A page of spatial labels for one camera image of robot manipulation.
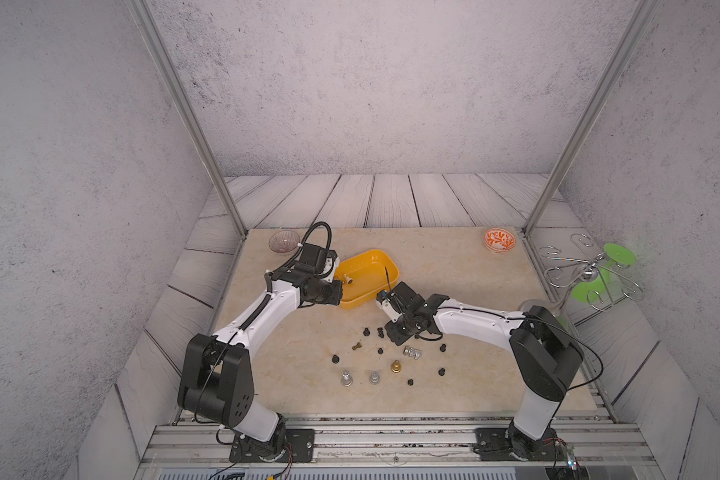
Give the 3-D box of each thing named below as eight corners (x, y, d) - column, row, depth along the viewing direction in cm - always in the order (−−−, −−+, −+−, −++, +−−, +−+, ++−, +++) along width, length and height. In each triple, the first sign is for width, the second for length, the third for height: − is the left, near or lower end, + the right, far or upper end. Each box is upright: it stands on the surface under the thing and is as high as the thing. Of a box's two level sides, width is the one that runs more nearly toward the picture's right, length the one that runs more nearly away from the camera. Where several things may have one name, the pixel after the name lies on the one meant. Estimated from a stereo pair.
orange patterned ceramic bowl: (487, 253, 114) (490, 247, 112) (480, 234, 121) (483, 228, 118) (515, 253, 114) (518, 247, 112) (507, 234, 121) (510, 228, 118)
